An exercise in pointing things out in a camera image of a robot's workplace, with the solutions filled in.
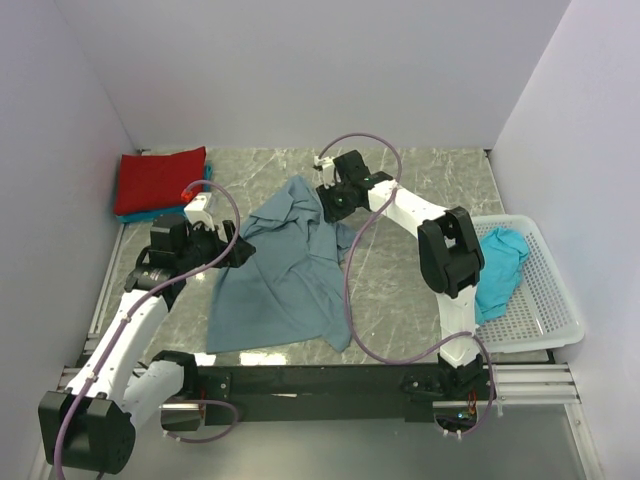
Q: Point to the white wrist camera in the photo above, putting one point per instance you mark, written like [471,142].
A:
[200,210]
[326,167]

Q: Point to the white perforated plastic basket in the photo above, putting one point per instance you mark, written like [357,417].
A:
[541,314]

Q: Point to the aluminium frame rail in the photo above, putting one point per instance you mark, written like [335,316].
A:
[535,384]

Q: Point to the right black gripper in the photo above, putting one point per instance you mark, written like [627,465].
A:
[331,213]

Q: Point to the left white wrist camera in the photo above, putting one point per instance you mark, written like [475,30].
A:
[200,210]

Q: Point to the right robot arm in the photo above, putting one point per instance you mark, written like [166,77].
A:
[450,259]

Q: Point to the crumpled teal t-shirt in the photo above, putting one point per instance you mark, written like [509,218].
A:
[505,252]

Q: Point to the grey-blue t-shirt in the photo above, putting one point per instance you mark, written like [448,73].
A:
[291,289]

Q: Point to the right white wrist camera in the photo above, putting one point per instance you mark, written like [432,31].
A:
[326,167]

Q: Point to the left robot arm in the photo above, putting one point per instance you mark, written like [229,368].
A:
[92,423]

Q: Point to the red folded t-shirt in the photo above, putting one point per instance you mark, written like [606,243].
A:
[156,182]

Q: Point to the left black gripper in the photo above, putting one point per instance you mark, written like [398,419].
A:
[219,245]

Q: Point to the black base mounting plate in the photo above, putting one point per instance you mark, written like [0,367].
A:
[413,393]

